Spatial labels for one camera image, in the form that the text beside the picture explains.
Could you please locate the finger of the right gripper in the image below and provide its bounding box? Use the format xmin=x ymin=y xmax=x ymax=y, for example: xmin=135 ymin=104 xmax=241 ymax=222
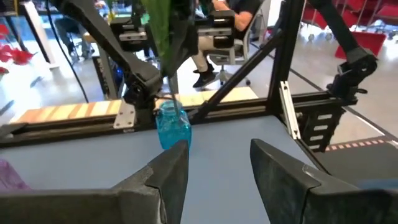
xmin=167 ymin=12 xmax=200 ymax=77

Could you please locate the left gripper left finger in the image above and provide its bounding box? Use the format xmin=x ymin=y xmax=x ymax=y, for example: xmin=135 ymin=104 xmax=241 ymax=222
xmin=112 ymin=139 xmax=190 ymax=224

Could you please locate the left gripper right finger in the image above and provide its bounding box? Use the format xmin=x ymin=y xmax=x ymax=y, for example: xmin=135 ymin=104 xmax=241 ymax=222
xmin=250 ymin=138 xmax=359 ymax=224

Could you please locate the large white blossom spray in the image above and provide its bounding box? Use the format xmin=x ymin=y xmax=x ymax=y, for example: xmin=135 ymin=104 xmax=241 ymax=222
xmin=141 ymin=0 xmax=183 ymax=118

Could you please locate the large red blossom spray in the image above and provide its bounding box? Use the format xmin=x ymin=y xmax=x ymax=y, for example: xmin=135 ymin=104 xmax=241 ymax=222
xmin=0 ymin=23 xmax=35 ymax=75

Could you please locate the blue glass vase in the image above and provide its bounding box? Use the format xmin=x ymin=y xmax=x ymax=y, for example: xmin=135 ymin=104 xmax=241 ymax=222
xmin=155 ymin=99 xmax=193 ymax=151

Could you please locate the purple glass vase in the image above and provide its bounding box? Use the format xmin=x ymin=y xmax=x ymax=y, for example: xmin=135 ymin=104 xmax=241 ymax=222
xmin=0 ymin=157 xmax=32 ymax=191

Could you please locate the person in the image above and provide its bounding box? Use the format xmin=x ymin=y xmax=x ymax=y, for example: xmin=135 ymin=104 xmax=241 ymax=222
xmin=54 ymin=14 xmax=96 ymax=62
xmin=189 ymin=0 xmax=265 ymax=90

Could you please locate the grey office chair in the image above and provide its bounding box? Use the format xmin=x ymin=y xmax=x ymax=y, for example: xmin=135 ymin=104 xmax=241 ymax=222
xmin=206 ymin=18 xmax=261 ymax=88

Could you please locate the blue-grey table mat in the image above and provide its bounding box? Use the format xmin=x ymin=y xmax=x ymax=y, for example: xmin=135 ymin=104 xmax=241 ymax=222
xmin=0 ymin=114 xmax=330 ymax=224

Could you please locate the black mat striped edge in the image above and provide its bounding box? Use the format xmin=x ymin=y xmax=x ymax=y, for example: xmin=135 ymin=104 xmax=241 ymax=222
xmin=313 ymin=136 xmax=398 ymax=189

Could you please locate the red chair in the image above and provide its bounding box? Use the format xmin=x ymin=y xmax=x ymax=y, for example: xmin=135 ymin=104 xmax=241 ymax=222
xmin=334 ymin=30 xmax=388 ymax=60
xmin=300 ymin=0 xmax=361 ymax=30

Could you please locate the black clamp-mounted pole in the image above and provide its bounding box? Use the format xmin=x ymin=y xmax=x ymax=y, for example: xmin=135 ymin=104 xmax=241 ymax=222
xmin=307 ymin=0 xmax=379 ymax=102

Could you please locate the white pillar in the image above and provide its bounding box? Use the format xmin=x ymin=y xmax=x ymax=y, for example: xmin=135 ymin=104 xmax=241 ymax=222
xmin=20 ymin=0 xmax=60 ymax=70

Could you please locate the silver aluminium rail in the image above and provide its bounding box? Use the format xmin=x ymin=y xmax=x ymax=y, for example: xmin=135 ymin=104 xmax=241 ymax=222
xmin=279 ymin=80 xmax=302 ymax=141

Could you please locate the black aluminium table frame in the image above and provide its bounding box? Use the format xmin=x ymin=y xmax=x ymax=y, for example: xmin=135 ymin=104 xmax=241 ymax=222
xmin=0 ymin=0 xmax=358 ymax=153

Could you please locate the silver corner bracket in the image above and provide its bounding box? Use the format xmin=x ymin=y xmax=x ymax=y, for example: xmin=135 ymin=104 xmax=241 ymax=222
xmin=113 ymin=98 xmax=137 ymax=130

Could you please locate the black hanging cable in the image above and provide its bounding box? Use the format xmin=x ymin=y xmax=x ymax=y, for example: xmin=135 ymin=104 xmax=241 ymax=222
xmin=45 ymin=0 xmax=90 ymax=104

